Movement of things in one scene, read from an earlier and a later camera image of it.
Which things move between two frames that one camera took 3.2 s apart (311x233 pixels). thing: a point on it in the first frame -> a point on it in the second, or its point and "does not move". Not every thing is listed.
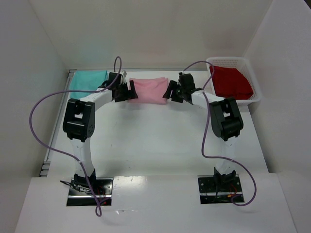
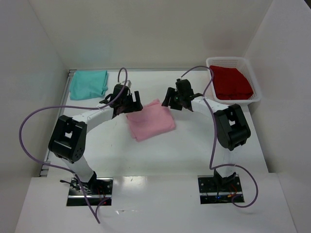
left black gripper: [125, 91] -> [131, 104]
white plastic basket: [233, 78] does not move
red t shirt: [230, 83] does not move
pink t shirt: [150, 90] -> [153, 120]
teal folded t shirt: [86, 80] does not move
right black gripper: [174, 90] -> [174, 101]
